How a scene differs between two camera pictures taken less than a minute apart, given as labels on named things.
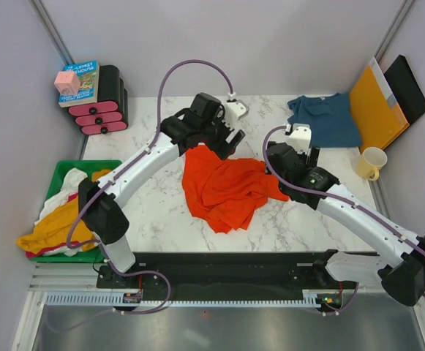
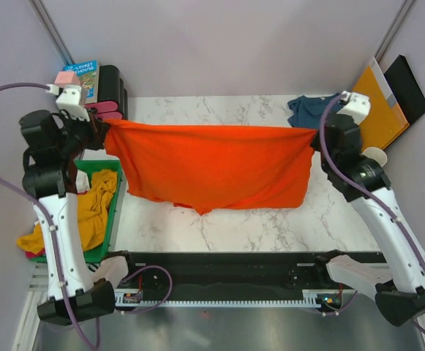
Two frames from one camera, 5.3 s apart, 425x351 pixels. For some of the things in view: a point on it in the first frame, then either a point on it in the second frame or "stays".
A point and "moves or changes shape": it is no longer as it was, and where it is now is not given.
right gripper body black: x=302 y=157 to x=317 y=142
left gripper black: x=222 y=148 to x=97 y=130
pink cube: x=67 y=82 stays
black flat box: x=409 y=95 stays
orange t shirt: x=225 y=191 moves or changes shape
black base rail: x=227 y=276 stays
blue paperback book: x=87 y=72 stays
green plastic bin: x=61 y=170 stays
